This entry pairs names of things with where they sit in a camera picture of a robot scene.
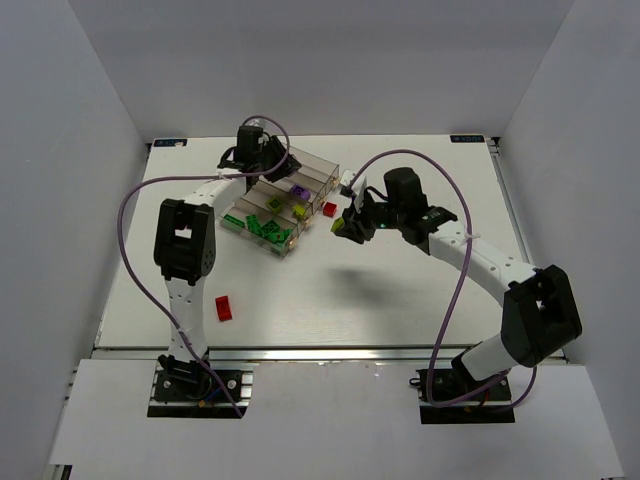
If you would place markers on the green lego brick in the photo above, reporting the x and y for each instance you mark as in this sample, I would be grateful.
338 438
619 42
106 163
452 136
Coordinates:
232 220

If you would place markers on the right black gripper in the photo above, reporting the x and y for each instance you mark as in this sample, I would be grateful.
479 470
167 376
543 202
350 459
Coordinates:
363 220

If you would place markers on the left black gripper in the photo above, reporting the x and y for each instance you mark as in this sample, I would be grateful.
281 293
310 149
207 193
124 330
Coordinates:
276 158

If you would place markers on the clear container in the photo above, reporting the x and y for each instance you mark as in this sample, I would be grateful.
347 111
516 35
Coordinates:
254 202
261 241
315 174
306 187

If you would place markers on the red lego brick front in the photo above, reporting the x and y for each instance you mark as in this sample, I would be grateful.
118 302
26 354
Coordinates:
223 308

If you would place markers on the red square lego brick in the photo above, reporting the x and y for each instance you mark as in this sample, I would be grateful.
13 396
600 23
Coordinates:
329 209

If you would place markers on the blue label right corner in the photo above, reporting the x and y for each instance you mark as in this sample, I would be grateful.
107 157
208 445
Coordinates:
467 138

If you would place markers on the blue label left corner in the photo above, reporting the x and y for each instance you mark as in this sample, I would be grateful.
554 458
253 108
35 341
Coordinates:
170 142

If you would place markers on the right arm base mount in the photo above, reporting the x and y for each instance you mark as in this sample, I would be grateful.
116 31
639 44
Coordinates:
492 406

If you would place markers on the green square lego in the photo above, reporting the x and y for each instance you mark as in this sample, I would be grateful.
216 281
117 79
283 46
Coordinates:
253 224

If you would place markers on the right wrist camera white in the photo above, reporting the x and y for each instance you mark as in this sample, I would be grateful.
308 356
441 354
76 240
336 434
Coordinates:
352 186

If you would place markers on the blue label corner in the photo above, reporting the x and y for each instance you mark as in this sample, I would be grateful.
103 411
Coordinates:
467 138
170 142

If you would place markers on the green and lime lego stack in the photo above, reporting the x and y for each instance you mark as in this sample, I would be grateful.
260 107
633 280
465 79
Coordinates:
299 212

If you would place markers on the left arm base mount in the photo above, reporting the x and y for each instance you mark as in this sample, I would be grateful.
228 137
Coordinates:
171 398

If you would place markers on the lime square lego brick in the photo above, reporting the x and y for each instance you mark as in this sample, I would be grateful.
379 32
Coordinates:
274 204

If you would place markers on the green slope lego small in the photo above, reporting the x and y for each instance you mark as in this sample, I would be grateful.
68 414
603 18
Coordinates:
284 234

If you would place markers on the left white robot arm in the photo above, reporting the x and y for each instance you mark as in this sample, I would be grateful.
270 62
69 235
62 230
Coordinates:
185 243

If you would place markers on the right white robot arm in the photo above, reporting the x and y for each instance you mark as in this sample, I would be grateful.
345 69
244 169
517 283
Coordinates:
539 312

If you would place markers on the green square lego upside-down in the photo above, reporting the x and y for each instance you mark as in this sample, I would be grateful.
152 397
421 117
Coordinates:
270 227

